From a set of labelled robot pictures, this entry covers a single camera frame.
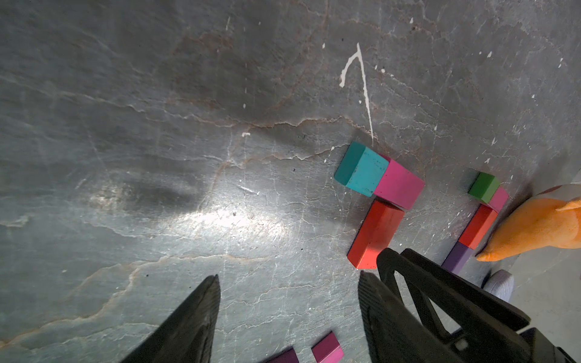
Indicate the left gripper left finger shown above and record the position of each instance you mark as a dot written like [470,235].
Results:
[187,335]

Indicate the magenta rectangular block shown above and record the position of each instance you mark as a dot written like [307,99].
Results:
[499,199]

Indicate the purple rectangular block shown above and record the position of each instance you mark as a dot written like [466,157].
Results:
[288,356]
[457,258]

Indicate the red rectangular block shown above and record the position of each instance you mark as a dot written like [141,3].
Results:
[375,234]
[478,227]

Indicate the green cube block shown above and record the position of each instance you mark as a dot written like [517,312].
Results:
[484,187]

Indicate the pink cube block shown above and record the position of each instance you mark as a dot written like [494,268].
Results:
[328,349]

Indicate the teal cube block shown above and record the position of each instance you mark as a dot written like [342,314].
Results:
[361,169]

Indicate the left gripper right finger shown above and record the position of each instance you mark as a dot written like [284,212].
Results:
[393,334]

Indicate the pink rectangular block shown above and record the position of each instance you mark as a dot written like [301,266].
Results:
[399,186]

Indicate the orange plush toy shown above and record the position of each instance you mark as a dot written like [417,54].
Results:
[549,219]

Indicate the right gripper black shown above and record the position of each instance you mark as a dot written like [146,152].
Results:
[483,317]

